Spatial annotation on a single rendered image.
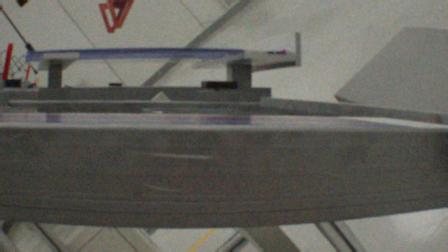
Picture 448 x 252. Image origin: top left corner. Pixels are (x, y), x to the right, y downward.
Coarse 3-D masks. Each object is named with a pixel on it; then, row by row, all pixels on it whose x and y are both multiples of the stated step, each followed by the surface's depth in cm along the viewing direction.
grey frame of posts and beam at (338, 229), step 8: (320, 224) 121; (328, 224) 121; (336, 224) 122; (344, 224) 122; (328, 232) 122; (336, 232) 122; (344, 232) 122; (352, 232) 123; (0, 240) 108; (328, 240) 125; (336, 240) 122; (344, 240) 124; (352, 240) 123; (0, 248) 105; (336, 248) 124; (344, 248) 123; (352, 248) 124; (360, 248) 124
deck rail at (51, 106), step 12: (48, 108) 105; (60, 108) 106; (72, 108) 106; (84, 108) 107; (96, 108) 107; (108, 108) 108; (120, 108) 108; (132, 108) 109; (144, 108) 110; (156, 108) 110; (192, 108) 112; (204, 108) 112; (216, 108) 113; (228, 108) 113
